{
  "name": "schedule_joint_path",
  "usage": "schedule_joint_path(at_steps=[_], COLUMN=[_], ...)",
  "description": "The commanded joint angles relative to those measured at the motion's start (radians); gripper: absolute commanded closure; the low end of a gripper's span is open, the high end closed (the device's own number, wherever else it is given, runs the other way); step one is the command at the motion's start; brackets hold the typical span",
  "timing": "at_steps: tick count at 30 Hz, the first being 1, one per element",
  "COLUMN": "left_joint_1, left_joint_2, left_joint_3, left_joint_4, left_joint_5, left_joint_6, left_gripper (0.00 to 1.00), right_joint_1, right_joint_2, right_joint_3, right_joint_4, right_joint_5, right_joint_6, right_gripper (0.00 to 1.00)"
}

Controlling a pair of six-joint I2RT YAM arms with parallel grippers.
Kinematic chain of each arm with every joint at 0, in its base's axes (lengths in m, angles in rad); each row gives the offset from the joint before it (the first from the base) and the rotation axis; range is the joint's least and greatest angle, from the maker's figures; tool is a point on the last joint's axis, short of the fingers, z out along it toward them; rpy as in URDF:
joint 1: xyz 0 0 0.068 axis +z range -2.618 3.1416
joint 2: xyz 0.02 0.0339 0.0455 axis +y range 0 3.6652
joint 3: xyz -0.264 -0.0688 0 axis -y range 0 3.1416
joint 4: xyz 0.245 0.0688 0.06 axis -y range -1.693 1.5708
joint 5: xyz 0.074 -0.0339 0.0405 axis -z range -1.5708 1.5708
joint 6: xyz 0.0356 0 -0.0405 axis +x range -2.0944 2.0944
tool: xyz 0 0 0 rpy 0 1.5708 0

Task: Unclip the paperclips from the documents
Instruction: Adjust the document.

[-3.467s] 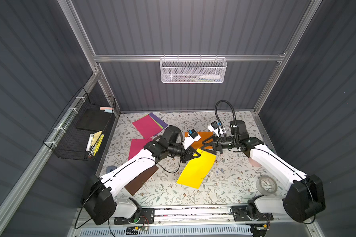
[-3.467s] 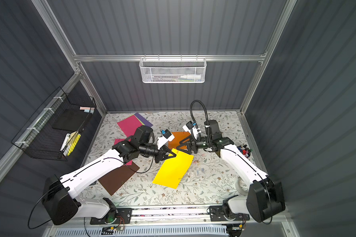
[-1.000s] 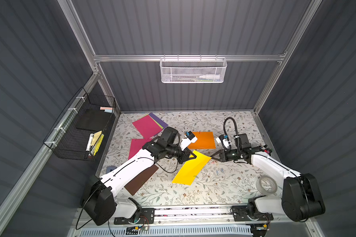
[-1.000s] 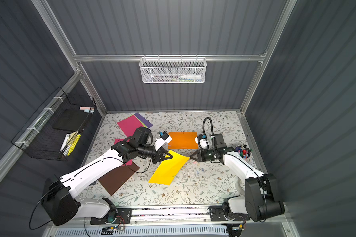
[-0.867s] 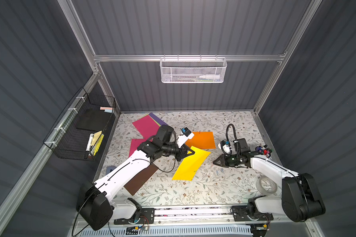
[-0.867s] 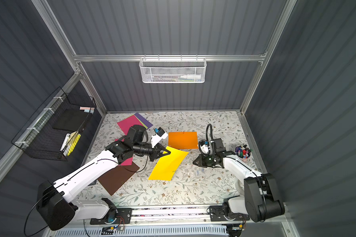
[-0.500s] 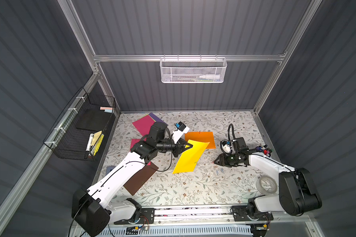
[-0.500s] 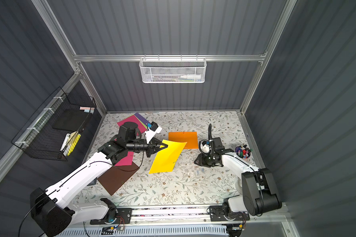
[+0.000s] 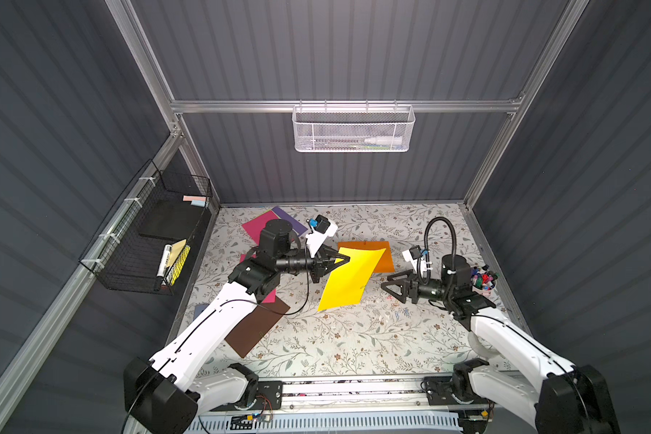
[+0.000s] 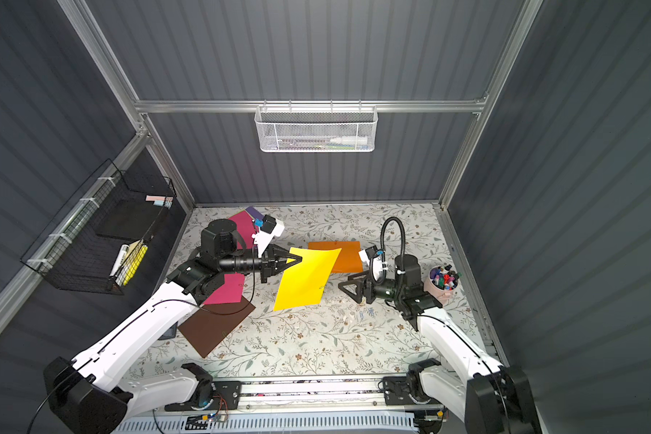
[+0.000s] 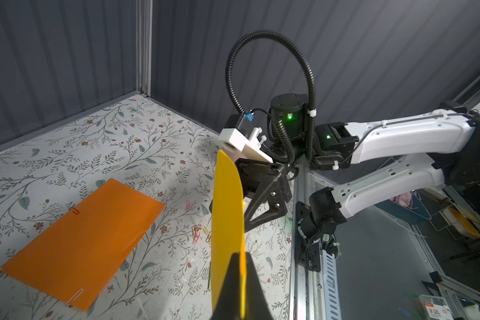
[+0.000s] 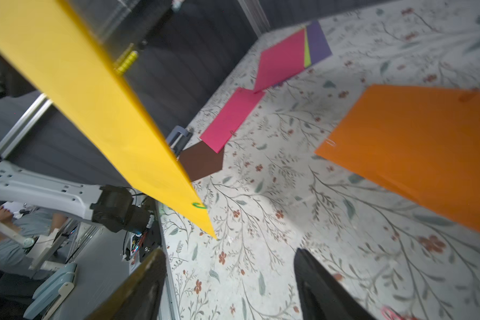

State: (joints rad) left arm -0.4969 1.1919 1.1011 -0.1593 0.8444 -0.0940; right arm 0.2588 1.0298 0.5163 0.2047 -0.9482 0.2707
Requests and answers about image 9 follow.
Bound orange paper sheet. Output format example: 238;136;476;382
338;241;395;274

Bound yellow paper sheet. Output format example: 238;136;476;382
318;248;383;311

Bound purple paper sheet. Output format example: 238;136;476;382
272;206;308;236

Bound magenta paper sheet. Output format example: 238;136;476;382
241;210;280;245
239;252;278;305

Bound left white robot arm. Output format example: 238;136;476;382
123;215;350;433

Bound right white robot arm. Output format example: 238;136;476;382
381;254;621;433

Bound clear tape roll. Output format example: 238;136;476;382
468;332;493;359

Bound brown paper sheet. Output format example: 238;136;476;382
225;298;289;358

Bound white glue bottle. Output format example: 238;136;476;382
364;137;403;148

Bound yellow highlighter markers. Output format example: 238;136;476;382
164;241;191;287

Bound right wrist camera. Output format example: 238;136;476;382
402;245;431;275

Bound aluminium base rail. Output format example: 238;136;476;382
134;373;538;434

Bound white wire mesh basket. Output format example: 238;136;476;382
291;103;416;153

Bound black wire basket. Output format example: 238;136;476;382
80;164;213;296

